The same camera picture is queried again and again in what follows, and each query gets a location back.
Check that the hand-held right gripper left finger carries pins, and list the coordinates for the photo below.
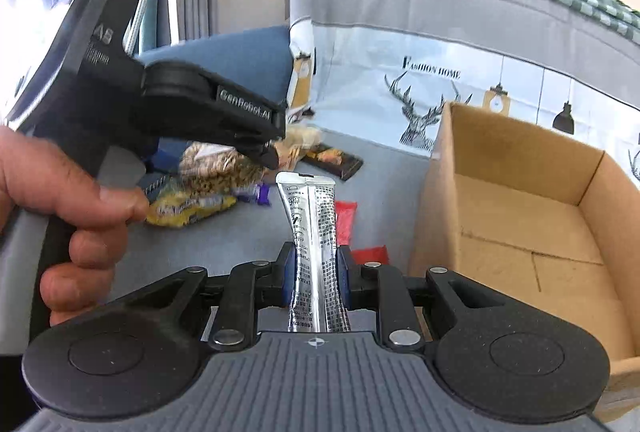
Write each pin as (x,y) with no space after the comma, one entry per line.
(286,279)

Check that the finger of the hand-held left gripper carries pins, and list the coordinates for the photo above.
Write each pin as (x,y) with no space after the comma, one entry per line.
(240,112)

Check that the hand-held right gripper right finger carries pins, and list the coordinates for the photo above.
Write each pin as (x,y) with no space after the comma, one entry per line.
(345,279)

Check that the silver stick snack packet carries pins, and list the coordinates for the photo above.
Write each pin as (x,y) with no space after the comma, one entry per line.
(312,222)

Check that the clear bag of yellow crackers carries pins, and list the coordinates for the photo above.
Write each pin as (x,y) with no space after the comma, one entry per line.
(289,156)

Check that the brown cardboard box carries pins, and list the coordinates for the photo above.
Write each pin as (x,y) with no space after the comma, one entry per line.
(525,232)

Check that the clear bag of brown snacks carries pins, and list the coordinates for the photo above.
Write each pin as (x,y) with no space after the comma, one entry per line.
(215,170)

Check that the person's left hand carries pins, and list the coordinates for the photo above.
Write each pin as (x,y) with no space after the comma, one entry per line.
(75,194)

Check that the red snack packet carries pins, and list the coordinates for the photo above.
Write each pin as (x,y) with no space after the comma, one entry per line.
(371,256)
(346,222)

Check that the blue fabric cushion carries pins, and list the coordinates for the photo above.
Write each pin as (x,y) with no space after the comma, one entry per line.
(240,57)

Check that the cream cereal bar packet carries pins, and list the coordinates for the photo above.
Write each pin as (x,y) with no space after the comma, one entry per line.
(306,136)

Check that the purple snack packet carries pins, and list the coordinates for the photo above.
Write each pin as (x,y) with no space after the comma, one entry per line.
(257,194)

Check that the black snack bar packet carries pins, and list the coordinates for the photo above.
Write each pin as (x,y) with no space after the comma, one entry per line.
(336,160)

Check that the yellow snack bag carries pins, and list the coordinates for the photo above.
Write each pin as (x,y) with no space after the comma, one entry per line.
(187,207)

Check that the grey deer print bedsheet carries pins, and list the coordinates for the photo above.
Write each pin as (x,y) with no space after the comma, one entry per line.
(380,12)

